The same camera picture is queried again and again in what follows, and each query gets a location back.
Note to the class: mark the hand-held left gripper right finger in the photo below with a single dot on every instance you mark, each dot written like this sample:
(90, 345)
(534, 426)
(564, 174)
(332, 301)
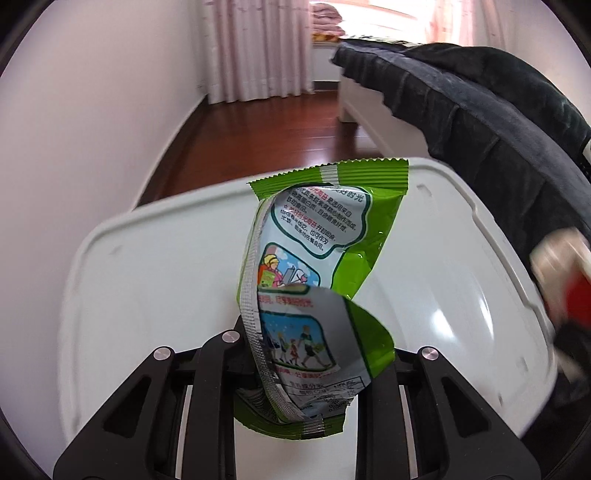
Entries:
(388, 406)

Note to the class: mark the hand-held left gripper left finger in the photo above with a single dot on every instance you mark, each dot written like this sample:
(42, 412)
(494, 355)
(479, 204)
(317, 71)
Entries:
(226, 351)

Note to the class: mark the green snack wrapper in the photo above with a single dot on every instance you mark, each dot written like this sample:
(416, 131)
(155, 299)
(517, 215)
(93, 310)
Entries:
(314, 258)

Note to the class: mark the red white packet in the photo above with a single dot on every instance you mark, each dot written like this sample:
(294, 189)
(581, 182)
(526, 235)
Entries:
(575, 295)

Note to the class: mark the white plastic table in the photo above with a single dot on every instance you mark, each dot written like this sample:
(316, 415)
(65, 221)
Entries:
(152, 277)

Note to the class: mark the dark grey quilted jacket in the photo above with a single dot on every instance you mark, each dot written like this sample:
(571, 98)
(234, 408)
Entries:
(471, 138)

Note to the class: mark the pink white curtain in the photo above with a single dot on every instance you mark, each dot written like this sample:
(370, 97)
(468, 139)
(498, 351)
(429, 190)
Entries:
(258, 50)

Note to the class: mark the folded pink bedding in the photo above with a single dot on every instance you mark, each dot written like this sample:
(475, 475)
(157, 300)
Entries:
(327, 21)

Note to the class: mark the black printed garment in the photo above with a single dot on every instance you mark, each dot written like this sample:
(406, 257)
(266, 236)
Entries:
(517, 74)

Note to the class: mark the white bed frame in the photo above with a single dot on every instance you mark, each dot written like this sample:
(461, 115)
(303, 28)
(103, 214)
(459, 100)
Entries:
(369, 106)

